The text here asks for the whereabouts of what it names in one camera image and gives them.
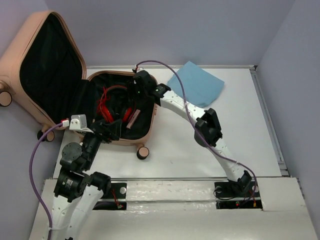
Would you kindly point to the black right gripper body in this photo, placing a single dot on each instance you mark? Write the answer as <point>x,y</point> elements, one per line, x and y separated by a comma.
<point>140,93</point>

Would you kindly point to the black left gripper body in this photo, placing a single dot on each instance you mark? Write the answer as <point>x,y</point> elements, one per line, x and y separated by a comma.
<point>105,136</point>

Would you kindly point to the red and black headphones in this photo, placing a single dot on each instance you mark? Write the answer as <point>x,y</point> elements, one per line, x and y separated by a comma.
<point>116,104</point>

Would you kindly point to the light blue cloth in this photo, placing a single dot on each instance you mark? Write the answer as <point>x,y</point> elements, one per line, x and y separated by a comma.
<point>201,88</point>

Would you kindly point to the pink hard-shell suitcase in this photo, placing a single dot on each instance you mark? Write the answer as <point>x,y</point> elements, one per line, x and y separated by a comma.
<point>45,73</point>

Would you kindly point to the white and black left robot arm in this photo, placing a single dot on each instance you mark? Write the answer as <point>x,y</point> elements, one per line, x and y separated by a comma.
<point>76,193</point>

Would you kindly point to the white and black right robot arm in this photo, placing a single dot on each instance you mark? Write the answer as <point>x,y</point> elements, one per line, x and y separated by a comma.
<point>206,126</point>

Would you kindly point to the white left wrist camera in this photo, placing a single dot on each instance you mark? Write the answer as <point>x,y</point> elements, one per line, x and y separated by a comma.
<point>78,123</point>

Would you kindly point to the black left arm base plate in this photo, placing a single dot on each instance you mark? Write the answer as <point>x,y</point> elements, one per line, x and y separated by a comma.
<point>117,195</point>

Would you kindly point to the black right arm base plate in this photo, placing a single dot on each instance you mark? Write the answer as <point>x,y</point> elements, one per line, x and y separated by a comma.
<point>227,199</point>

